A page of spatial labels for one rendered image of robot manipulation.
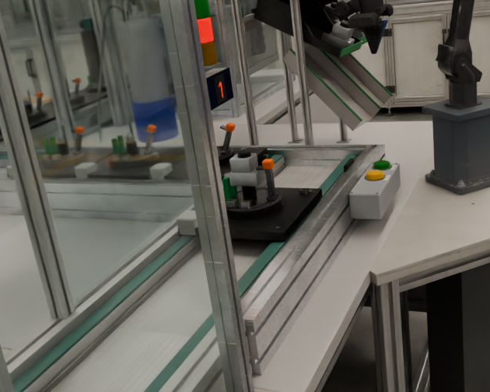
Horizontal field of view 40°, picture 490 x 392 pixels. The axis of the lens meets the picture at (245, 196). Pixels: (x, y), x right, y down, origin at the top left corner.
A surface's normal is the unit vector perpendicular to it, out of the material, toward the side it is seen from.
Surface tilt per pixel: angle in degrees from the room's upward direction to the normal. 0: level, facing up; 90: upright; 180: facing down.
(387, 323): 90
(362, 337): 0
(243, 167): 90
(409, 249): 0
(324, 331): 0
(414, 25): 90
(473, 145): 90
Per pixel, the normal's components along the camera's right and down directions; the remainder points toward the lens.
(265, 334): 0.91, 0.03
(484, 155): 0.36, 0.28
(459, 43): 0.17, -0.20
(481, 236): -0.13, -0.93
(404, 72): -0.40, 0.36
